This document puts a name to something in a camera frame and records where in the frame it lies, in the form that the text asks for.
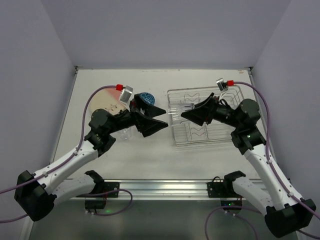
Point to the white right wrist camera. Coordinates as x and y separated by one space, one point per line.
223 87

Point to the clear glass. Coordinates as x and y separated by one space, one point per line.
175 110
126 133

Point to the metal wire dish rack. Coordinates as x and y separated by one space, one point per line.
186 132

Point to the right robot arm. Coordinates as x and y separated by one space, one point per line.
282 206

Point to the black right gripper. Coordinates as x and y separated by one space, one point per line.
213 110

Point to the cream plate back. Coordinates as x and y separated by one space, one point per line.
107 99

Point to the blue patterned bowl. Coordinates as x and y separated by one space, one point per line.
148 98

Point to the aluminium mounting rail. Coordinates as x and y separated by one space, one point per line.
162 188

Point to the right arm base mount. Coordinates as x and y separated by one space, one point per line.
222 188

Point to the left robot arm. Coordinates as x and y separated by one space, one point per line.
87 150

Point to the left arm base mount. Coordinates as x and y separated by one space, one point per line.
105 191

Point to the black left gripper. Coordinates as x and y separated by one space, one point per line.
135 114

